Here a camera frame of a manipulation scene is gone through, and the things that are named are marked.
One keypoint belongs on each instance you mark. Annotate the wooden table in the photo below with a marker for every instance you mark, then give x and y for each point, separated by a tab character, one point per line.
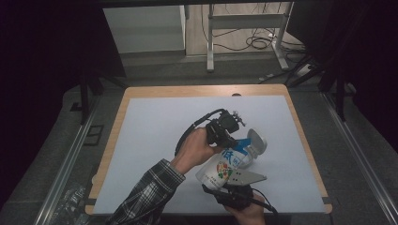
203	90

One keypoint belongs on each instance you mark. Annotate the white cabinet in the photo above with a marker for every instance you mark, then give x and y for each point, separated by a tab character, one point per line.
144	29

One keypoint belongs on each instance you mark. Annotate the white metal stand frame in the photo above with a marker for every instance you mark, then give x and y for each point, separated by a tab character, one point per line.
247	22

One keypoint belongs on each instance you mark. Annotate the aluminium rail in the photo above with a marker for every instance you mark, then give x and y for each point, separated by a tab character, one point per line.
359	156
67	162

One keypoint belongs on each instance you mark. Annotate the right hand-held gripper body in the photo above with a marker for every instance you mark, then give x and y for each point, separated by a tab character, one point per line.
239	190

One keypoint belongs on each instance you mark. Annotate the white power strip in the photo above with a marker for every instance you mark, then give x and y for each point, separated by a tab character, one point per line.
303	70

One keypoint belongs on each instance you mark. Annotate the person's left hand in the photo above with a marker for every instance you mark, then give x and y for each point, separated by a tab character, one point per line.
194	150

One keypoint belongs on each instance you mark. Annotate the person's right hand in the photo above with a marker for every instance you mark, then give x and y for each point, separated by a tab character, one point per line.
247	215

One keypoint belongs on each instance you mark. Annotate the white table mat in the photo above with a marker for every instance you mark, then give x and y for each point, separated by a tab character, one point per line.
156	125

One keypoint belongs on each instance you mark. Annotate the white bowl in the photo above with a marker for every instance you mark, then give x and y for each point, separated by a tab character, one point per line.
258	142

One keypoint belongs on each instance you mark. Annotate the clear plastic bag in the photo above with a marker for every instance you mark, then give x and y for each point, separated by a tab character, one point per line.
72	206

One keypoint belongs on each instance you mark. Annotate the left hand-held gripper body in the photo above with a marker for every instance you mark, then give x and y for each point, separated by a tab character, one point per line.
223	125

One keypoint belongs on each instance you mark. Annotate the white and blue milk pouch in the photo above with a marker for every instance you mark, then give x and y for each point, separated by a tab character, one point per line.
220	168

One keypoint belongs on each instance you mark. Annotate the black stand leg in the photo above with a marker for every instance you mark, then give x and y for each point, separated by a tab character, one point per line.
339	93
84	97

